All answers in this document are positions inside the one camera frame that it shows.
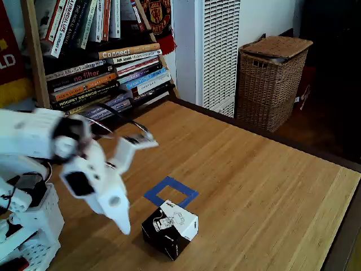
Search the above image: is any red and black clamp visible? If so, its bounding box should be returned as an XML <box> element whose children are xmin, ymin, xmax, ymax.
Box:
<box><xmin>0</xmin><ymin>256</ymin><xmax>30</xmax><ymax>271</ymax></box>

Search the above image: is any white Modern Romance book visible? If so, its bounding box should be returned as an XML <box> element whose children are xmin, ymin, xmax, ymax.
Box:
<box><xmin>107</xmin><ymin>49</ymin><xmax>163</xmax><ymax>65</ymax></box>

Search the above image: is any white red Financial Life book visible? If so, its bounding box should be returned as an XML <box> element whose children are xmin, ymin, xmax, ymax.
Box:
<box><xmin>50</xmin><ymin>0</ymin><xmax>77</xmax><ymax>59</ymax></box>

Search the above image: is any black no filter book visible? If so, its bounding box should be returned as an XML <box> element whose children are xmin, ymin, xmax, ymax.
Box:
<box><xmin>46</xmin><ymin>64</ymin><xmax>114</xmax><ymax>91</ymax></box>

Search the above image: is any orange Connect book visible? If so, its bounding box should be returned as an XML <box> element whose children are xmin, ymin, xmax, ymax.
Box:
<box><xmin>98</xmin><ymin>42</ymin><xmax>161</xmax><ymax>60</ymax></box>

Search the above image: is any purple book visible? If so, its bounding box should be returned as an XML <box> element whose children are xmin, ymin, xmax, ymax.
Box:
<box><xmin>81</xmin><ymin>97</ymin><xmax>133</xmax><ymax>121</ymax></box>

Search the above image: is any white louvered heater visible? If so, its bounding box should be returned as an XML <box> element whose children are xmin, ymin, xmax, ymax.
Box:
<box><xmin>194</xmin><ymin>0</ymin><xmax>242</xmax><ymax>119</ymax></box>

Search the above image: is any white perforated base plate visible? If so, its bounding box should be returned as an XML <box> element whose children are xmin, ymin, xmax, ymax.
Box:
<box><xmin>0</xmin><ymin>236</ymin><xmax>61</xmax><ymax>271</ymax></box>

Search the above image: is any black camera cable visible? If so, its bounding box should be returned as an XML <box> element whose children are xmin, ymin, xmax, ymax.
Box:
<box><xmin>90</xmin><ymin>102</ymin><xmax>155</xmax><ymax>138</ymax></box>

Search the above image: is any red football scarf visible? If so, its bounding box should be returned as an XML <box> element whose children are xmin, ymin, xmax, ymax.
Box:
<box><xmin>139</xmin><ymin>0</ymin><xmax>178</xmax><ymax>56</ymax></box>

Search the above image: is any wicker laundry basket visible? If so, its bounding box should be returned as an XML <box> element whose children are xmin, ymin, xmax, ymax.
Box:
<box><xmin>236</xmin><ymin>35</ymin><xmax>314</xmax><ymax>133</ymax></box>

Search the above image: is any black and white servo box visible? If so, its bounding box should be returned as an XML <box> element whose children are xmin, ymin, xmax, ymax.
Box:
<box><xmin>140</xmin><ymin>199</ymin><xmax>199</xmax><ymax>262</ymax></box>

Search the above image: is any black Rocket Science book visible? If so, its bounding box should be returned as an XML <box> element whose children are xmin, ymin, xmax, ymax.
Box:
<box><xmin>50</xmin><ymin>80</ymin><xmax>121</xmax><ymax>111</ymax></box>

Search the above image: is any white wrist camera board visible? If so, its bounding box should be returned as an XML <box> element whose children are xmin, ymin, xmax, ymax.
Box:
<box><xmin>112</xmin><ymin>132</ymin><xmax>160</xmax><ymax>176</ymax></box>

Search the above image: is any red bag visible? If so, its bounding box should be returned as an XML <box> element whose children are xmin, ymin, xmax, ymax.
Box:
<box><xmin>294</xmin><ymin>66</ymin><xmax>315</xmax><ymax>111</ymax></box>

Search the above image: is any wooden ladder bookshelf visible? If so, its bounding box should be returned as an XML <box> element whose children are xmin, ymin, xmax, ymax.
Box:
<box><xmin>21</xmin><ymin>0</ymin><xmax>181</xmax><ymax>133</ymax></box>

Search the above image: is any red and yellow banner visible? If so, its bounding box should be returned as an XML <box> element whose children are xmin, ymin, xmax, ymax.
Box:
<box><xmin>0</xmin><ymin>0</ymin><xmax>33</xmax><ymax>110</ymax></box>

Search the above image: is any orange Robin Sharma book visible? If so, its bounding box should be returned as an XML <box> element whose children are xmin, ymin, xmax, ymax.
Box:
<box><xmin>49</xmin><ymin>72</ymin><xmax>118</xmax><ymax>103</ymax></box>

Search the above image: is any blue tape square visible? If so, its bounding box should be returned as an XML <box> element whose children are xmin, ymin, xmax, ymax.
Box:
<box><xmin>143</xmin><ymin>176</ymin><xmax>200</xmax><ymax>210</ymax></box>

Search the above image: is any light blue book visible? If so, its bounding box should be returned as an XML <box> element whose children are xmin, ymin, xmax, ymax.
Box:
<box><xmin>124</xmin><ymin>67</ymin><xmax>168</xmax><ymax>91</ymax></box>

